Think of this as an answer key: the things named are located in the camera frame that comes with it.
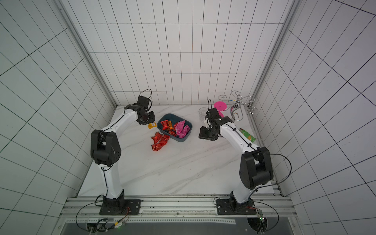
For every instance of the clear plastic cup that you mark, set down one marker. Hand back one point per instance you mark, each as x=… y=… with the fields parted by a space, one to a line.
x=202 y=113

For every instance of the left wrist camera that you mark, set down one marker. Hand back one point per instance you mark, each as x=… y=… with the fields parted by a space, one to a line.
x=144 y=102

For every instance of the chrome glass holder stand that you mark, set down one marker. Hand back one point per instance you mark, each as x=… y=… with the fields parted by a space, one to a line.
x=236 y=102

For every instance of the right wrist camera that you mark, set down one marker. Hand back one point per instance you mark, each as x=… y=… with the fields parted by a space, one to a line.
x=213 y=114

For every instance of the orange tea bag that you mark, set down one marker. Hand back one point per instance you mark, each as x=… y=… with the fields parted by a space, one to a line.
x=170 y=125

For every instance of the green snack packet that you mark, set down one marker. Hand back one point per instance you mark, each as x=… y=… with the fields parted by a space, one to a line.
x=250 y=137

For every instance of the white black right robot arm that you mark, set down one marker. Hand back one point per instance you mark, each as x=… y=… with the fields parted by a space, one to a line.
x=255 y=166

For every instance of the red tea bag pile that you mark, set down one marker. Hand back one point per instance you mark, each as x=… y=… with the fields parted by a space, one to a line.
x=157 y=137
x=161 y=143

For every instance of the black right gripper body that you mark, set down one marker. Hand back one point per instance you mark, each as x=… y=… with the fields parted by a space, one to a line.
x=206 y=135

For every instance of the yellow tea bag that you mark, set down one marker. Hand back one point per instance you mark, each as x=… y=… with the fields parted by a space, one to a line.
x=152 y=125

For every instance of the pink tea bag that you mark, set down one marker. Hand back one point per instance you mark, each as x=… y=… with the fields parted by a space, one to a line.
x=179 y=127
x=184 y=132

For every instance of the aluminium mounting rail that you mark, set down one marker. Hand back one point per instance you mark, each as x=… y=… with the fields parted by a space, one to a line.
x=266 y=214

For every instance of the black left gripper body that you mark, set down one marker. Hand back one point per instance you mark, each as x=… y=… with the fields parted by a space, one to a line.
x=148 y=118

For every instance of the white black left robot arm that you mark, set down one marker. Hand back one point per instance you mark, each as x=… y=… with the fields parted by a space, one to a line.
x=106 y=152

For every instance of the teal plastic storage box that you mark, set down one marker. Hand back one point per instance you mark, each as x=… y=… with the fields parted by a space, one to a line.
x=174 y=119

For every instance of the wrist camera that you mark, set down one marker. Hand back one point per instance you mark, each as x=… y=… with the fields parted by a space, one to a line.
x=144 y=102
x=213 y=114

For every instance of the pink plastic goblet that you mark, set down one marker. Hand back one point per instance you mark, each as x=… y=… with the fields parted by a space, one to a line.
x=220 y=106

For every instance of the red tea bag front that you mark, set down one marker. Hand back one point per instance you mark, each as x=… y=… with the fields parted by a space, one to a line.
x=172 y=132

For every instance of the pink tea bag front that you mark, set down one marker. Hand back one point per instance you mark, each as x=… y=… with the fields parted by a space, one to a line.
x=184 y=132

